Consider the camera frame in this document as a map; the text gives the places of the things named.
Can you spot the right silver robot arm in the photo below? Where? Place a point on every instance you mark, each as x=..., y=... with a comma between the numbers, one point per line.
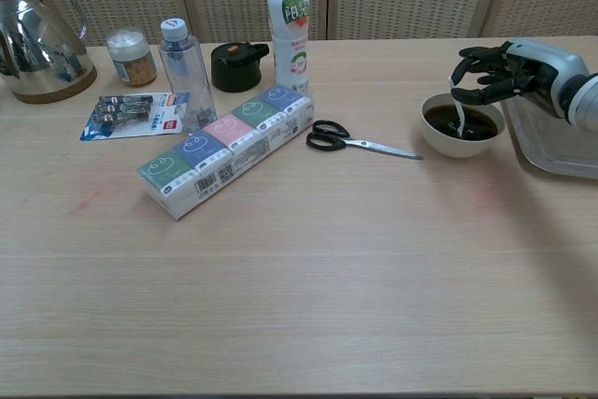
x=584, y=100

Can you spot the clear spice jar brown contents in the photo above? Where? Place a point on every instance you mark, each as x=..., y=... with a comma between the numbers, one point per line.
x=133, y=62

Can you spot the pack of colourful tissue packets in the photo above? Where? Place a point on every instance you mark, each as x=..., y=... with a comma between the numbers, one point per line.
x=219, y=151

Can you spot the white plastic spoon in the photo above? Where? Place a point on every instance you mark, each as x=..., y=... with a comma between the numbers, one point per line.
x=461, y=116

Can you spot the rectangular steel tray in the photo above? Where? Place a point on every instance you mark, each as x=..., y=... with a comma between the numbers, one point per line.
x=551, y=151

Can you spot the white bowl with dark liquid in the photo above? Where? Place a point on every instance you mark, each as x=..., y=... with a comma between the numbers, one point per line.
x=448, y=144

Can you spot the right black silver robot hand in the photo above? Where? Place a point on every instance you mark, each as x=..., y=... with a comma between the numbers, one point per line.
x=537, y=67

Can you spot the black round lid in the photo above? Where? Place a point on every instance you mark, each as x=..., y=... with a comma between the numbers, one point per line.
x=233, y=69

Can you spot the white drink bottle yellow cap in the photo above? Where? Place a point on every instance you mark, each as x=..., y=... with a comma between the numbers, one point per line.
x=290, y=44

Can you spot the clear water bottle white cap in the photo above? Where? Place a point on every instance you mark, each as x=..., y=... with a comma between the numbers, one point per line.
x=187, y=76

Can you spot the blue blister pack of clips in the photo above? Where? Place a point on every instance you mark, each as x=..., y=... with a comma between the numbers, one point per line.
x=126, y=116

